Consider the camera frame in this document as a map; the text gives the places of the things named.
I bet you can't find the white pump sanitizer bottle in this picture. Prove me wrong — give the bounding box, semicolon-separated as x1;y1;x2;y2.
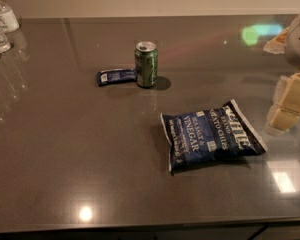
0;0;20;33

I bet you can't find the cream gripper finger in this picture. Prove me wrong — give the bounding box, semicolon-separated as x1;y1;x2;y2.
264;72;300;136
263;28;289;55

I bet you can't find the blue salt vinegar chip bag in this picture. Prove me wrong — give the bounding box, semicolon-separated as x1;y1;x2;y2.
160;99;268;173

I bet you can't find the small blue snack packet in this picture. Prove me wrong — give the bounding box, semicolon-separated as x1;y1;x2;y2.
96;68;137;86

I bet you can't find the green soda can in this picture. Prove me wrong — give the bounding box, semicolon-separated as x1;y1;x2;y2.
135;41;158;88

